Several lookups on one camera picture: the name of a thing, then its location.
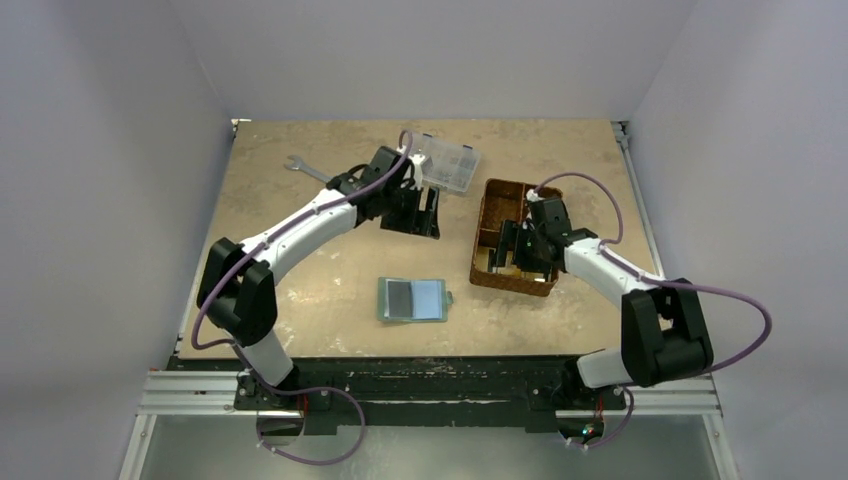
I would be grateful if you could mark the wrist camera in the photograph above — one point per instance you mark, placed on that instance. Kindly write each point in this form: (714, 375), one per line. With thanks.
(418, 163)
(533, 197)

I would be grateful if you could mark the clear plastic organizer box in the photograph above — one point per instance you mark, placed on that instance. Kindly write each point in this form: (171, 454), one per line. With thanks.
(446, 166)

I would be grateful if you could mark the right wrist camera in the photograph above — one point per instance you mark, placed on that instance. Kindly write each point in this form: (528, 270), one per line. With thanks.
(533, 197)

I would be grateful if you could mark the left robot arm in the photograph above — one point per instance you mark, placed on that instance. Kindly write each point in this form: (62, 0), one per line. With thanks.
(237, 291)

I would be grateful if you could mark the aluminium frame rail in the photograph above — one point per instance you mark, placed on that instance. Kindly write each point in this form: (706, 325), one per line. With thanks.
(687, 397)

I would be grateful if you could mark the silver open-end wrench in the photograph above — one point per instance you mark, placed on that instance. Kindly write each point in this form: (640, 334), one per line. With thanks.
(296, 163)

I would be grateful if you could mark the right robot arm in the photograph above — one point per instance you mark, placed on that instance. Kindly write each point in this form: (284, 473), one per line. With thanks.
(663, 330)

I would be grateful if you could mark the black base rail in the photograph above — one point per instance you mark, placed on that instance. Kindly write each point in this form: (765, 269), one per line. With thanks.
(480, 391)

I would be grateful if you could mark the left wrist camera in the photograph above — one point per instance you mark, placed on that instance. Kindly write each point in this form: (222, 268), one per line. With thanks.
(418, 163)

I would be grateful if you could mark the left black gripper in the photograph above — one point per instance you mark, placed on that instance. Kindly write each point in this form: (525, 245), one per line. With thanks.
(417, 222)

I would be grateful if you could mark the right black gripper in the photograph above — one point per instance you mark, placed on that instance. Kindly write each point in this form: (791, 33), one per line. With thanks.
(520, 244)

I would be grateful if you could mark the brown woven basket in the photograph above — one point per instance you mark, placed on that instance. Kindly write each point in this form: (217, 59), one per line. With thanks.
(503, 200)

